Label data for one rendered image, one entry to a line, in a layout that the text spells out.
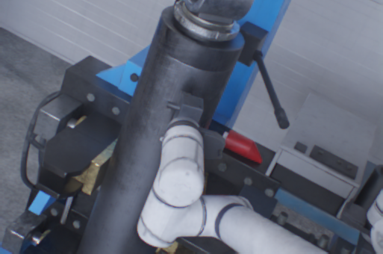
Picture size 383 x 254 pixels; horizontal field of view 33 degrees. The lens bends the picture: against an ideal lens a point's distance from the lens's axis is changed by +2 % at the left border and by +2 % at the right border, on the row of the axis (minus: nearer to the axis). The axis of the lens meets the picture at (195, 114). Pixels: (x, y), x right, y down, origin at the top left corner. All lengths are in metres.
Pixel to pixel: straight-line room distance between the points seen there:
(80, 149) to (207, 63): 0.50
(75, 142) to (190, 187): 0.66
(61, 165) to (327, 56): 2.17
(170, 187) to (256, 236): 0.18
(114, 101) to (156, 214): 0.70
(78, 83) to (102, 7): 2.05
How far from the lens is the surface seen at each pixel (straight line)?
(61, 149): 1.80
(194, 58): 1.49
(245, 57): 1.89
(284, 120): 1.57
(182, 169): 1.23
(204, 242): 1.68
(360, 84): 3.65
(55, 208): 2.25
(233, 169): 1.89
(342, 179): 1.83
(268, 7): 1.92
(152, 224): 1.33
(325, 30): 3.59
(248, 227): 1.27
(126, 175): 1.70
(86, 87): 1.98
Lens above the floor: 2.07
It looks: 30 degrees down
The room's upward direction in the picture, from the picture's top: 23 degrees clockwise
